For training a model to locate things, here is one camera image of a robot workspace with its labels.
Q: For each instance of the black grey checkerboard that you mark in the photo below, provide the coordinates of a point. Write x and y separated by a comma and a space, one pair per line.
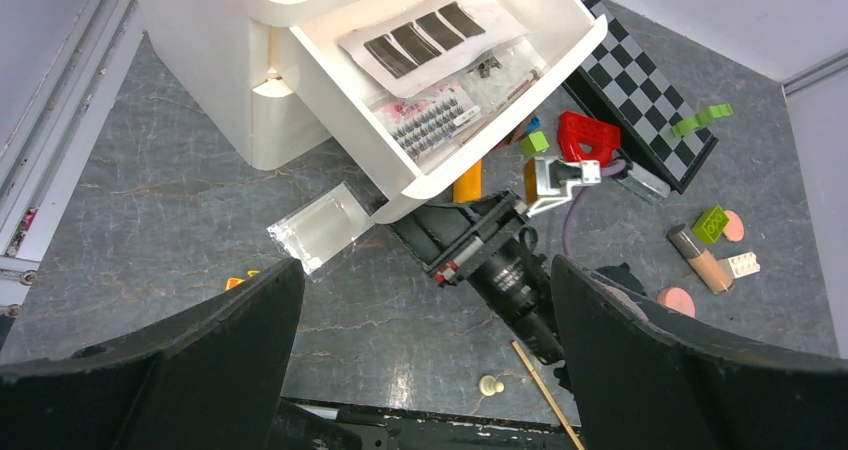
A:
619, 84

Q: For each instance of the green lego brick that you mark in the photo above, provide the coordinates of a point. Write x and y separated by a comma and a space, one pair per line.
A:
711, 225

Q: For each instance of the white drawer organizer box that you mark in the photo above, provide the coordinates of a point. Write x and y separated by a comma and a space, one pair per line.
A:
272, 77

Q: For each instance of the yellow owl number block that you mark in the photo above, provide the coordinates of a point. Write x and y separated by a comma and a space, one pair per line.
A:
232, 282

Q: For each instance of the blue red lego stack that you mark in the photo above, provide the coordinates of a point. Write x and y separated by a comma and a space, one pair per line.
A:
529, 125

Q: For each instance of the orange white cream tube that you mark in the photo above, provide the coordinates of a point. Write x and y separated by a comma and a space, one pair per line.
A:
469, 186

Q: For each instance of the small green cube block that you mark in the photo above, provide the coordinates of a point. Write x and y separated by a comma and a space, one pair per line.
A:
534, 143

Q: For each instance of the small pink round puff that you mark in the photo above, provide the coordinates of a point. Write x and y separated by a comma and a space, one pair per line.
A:
734, 230

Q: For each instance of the cream lego brick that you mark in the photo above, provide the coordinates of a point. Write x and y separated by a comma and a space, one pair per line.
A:
741, 265

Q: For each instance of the clear vial black cap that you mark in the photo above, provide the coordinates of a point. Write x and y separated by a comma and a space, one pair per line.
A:
642, 183

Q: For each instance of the clear bag of hair clips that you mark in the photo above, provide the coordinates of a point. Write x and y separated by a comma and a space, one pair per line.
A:
502, 73

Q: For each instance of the wooden stick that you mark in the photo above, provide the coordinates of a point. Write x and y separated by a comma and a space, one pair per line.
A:
548, 397

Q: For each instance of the pink round powder puff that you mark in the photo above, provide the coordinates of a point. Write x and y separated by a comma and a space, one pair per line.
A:
677, 299

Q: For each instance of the small cream chess pawn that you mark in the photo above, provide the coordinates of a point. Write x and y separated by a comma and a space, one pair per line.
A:
489, 385

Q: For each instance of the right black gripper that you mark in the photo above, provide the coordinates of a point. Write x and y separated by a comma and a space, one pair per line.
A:
489, 244

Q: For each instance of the green lego plate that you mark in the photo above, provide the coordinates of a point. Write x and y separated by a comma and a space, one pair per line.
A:
701, 119

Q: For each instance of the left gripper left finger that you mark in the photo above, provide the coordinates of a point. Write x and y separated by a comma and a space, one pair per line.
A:
208, 377

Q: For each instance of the clear false eyelash case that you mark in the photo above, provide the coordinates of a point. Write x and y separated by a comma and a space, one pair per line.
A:
423, 124

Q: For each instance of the red lego arch piece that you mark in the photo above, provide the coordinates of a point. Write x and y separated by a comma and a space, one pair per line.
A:
582, 138

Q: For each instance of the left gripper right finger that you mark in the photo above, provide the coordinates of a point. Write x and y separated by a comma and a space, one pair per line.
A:
644, 376

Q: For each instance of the concealer tube grey cap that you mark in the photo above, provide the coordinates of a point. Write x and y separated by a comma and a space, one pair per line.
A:
700, 259

